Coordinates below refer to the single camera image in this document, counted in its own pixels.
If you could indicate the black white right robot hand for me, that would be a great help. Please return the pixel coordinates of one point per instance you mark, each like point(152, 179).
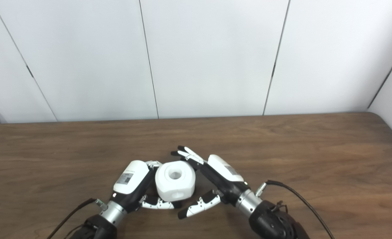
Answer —
point(224, 172)

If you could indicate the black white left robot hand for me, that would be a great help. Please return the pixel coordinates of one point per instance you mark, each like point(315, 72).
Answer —
point(131, 177)

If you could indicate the round white plastic piece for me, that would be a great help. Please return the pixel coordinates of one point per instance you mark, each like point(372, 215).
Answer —
point(176, 182)

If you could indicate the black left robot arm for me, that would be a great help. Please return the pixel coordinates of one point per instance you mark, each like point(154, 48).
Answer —
point(99, 225)

